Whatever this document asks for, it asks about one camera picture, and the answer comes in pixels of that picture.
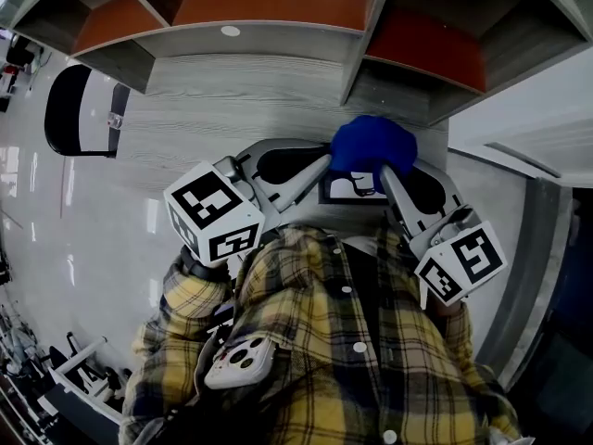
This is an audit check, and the yellow plaid shirt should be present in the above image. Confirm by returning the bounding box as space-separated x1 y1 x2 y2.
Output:
118 222 524 445

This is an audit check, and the grey and orange shelf unit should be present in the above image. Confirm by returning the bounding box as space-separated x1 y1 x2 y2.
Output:
8 0 593 127

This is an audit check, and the person's right forearm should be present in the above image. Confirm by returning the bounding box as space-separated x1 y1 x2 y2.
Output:
426 296 470 331

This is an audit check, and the black wristband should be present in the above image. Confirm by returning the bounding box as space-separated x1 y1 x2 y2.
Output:
179 244 232 282

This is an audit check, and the white smartphone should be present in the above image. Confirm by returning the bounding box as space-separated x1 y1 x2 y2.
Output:
203 335 278 391

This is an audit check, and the black office chair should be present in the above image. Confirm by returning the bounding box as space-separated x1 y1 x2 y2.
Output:
44 64 132 159

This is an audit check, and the white metal rack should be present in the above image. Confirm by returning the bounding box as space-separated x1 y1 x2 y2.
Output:
45 335 125 428

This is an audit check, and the white cabinet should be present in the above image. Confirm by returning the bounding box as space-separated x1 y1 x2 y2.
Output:
447 46 593 189

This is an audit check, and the person's left forearm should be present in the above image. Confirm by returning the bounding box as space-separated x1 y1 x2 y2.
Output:
159 247 233 320

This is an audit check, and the blue cloth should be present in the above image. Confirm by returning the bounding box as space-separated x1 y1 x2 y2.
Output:
329 114 419 190

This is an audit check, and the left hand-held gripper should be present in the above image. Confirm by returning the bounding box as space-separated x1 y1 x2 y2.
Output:
163 138 334 269

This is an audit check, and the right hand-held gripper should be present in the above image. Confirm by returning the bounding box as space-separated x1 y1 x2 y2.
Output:
380 159 509 310

